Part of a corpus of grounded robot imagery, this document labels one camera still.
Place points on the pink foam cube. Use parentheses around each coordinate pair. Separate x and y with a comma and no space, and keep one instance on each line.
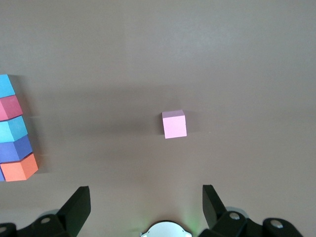
(174,126)

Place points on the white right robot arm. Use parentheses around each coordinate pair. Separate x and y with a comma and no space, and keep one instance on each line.
(165,229)

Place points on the red foam cube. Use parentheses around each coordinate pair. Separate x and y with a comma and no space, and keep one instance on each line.
(10,107)

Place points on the brown table cover sheet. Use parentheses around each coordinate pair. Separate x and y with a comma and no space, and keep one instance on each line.
(172,61)

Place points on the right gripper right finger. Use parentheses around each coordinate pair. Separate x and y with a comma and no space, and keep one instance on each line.
(213,212)

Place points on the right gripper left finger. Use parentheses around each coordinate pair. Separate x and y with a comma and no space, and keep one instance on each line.
(74,212)

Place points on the orange foam cube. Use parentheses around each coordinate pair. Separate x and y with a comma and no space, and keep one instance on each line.
(18,170)

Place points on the blue foam cube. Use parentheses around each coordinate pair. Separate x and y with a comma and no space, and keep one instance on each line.
(11,129)
(6,86)

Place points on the purple foam cube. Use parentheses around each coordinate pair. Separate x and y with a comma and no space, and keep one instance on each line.
(13,149)
(1,176)

